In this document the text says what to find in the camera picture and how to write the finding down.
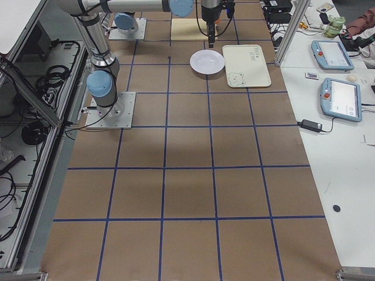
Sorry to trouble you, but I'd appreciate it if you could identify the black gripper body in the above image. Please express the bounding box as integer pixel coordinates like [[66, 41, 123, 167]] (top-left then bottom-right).
[[200, 0, 235, 24]]

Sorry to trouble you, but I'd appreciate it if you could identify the white round plate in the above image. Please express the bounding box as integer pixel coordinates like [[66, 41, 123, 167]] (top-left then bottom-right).
[[190, 50, 225, 75]]

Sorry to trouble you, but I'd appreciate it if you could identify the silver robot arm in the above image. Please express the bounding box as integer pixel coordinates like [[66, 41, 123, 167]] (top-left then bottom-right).
[[56, 1, 195, 118], [114, 12, 138, 35]]

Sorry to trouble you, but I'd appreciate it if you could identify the cream bear tray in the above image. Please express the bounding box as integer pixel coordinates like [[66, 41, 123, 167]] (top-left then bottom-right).
[[222, 44, 271, 88]]

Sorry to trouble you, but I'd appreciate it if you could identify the wooden cutting board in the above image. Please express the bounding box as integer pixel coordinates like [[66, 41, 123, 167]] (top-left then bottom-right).
[[171, 18, 208, 41]]

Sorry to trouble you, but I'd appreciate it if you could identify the black power brick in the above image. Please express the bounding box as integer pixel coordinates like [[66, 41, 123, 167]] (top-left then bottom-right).
[[264, 0, 293, 13]]

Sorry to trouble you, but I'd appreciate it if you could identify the white keyboard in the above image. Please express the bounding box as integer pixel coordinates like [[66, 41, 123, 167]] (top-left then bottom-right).
[[305, 6, 323, 29]]

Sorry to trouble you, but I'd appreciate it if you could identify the small printed card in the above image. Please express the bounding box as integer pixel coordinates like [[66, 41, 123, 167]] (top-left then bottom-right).
[[305, 72, 319, 80]]

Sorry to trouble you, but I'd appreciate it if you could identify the far blue teach pendant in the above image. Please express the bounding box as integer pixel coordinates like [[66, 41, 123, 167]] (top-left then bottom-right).
[[311, 40, 354, 71]]

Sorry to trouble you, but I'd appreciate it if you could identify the blue teach pendant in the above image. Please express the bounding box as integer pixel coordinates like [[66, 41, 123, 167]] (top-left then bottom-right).
[[311, 40, 354, 71], [320, 78, 362, 122]]

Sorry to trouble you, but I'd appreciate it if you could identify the green ceramic figurine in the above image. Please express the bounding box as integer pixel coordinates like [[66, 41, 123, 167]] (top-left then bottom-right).
[[323, 15, 346, 39]]

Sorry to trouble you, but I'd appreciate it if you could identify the black power adapter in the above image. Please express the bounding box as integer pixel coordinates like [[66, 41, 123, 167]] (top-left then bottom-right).
[[297, 119, 322, 133]]

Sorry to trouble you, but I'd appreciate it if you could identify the small cream ball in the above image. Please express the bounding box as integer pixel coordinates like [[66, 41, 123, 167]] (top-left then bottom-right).
[[346, 74, 357, 83]]

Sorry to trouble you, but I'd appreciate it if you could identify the near blue teach pendant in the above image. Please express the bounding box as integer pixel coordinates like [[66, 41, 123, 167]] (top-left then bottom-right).
[[320, 78, 362, 122]]

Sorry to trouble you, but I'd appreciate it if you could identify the seated person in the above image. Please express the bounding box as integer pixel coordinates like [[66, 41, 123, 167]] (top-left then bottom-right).
[[345, 8, 375, 56]]

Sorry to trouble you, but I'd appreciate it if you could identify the black round cap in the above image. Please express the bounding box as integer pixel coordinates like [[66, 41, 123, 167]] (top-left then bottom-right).
[[333, 205, 341, 213]]

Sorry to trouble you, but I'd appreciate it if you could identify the aluminium frame post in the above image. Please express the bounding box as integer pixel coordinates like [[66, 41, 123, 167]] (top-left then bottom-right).
[[274, 0, 311, 67]]

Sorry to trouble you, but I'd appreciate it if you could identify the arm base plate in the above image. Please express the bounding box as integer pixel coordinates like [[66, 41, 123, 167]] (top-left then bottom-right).
[[108, 18, 147, 41], [85, 92, 136, 130]]

